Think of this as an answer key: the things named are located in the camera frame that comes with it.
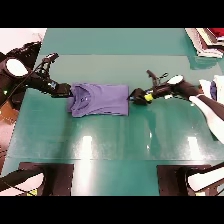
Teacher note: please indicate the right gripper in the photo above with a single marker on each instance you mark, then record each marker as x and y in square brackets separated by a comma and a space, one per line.
[140, 96]

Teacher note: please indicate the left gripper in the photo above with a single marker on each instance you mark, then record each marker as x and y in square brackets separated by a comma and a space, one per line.
[61, 90]

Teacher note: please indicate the blue shirt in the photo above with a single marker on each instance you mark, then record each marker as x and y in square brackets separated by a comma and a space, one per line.
[100, 99]

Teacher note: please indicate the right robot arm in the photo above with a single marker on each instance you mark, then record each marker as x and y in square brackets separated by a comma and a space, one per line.
[208, 111]

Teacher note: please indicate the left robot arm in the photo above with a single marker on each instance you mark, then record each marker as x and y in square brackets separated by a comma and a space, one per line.
[13, 71]

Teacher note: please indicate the heap of clothes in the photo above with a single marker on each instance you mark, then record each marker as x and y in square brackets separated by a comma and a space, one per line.
[203, 46]

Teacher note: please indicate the white garment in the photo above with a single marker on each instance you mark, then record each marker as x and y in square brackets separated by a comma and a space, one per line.
[220, 85]

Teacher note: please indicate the red garment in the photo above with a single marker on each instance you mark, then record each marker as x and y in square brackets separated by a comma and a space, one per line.
[218, 32]

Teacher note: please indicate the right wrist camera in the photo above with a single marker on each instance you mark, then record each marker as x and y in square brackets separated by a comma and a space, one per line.
[154, 77]

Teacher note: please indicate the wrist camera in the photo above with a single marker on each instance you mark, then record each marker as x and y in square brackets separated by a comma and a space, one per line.
[50, 60]
[154, 77]

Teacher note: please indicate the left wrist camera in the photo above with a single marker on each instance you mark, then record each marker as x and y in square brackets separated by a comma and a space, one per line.
[50, 60]

